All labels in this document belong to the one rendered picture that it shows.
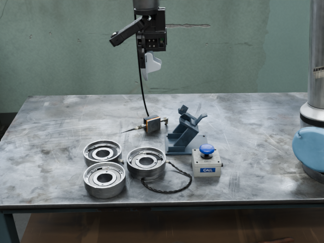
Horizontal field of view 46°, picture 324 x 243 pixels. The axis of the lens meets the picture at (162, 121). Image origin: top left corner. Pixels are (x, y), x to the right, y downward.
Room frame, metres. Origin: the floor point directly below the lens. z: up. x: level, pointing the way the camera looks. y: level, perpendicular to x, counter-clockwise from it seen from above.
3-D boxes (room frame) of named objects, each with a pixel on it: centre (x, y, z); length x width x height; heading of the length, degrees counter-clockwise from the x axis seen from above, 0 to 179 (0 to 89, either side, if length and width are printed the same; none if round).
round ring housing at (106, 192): (0.76, 0.14, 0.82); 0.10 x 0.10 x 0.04
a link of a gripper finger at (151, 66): (1.05, 0.03, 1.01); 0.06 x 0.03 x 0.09; 87
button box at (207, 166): (0.83, -0.12, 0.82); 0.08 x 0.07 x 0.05; 92
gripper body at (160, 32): (1.07, 0.03, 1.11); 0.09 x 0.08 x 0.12; 87
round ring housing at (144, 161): (0.83, 0.04, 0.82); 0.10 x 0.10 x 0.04
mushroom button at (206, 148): (0.83, -0.12, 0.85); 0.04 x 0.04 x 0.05
